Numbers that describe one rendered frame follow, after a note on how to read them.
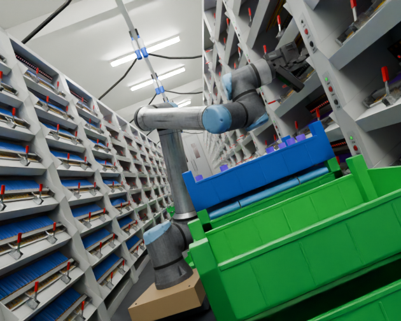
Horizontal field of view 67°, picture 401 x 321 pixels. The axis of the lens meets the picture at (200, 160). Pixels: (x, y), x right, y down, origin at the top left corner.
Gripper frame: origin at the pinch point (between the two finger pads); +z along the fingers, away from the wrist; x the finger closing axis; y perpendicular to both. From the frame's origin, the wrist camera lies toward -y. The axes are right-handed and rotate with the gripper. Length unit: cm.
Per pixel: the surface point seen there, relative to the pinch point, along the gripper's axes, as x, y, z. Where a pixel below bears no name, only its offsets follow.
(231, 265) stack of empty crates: -79, -33, -56
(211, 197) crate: -48, -28, -55
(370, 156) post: -18.4, -37.4, -8.6
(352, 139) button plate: -13.9, -31.3, -9.2
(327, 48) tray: -18.5, -3.3, -7.2
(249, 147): 192, -15, -5
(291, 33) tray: -1.0, 10.7, -7.2
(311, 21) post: -18.2, 6.1, -8.0
